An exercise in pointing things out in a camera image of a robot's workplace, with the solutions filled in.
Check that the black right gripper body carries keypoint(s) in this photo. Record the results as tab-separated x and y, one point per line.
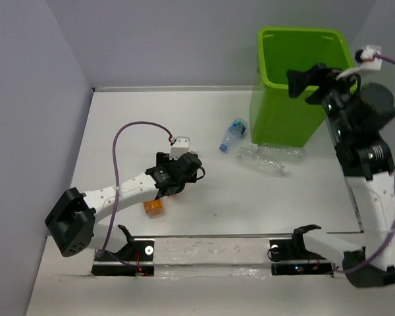
333	93

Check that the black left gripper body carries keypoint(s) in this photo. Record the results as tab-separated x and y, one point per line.
163	160

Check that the short orange bottle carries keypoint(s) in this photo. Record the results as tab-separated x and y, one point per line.
154	208

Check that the blue cap water bottle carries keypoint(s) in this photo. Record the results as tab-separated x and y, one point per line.
233	134

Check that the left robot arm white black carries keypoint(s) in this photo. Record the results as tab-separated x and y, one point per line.
87	220

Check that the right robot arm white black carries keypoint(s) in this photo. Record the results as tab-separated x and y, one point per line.
356	113

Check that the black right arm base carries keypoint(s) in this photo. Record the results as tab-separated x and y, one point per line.
290	257

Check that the green plastic bin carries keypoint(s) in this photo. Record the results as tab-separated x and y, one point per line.
274	116

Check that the large clear crushed bottle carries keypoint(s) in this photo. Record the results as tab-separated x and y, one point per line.
260	163

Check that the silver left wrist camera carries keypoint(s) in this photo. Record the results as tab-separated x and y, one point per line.
180	146

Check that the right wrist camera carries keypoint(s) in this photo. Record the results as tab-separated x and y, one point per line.
367	62

